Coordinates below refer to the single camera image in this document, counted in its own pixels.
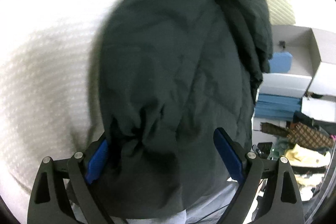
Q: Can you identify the cream garment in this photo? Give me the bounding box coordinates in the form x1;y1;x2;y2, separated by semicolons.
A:
285;144;328;168

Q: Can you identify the blue curtain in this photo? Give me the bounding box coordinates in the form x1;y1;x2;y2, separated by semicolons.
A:
255;94;302;119

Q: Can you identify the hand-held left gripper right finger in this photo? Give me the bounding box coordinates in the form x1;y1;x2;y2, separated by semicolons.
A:
213;128;305;224

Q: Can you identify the bed with light grey bedding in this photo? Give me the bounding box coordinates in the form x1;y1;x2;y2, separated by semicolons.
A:
0;0;200;203

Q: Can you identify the blue padded board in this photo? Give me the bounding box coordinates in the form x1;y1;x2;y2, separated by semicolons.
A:
269;52;293;73

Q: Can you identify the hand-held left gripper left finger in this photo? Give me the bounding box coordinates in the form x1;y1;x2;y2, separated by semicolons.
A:
27;138;116;224

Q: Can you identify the brown plaid scarf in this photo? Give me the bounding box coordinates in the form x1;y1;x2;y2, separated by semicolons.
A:
260;122;334;149

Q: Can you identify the white wardrobe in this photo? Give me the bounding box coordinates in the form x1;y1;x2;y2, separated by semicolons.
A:
259;25;336;122

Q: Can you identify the black puffer jacket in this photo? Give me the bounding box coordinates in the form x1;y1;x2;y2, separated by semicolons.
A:
89;0;273;220

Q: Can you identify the light grey cloth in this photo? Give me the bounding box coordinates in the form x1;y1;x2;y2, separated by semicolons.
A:
110;181;239;224

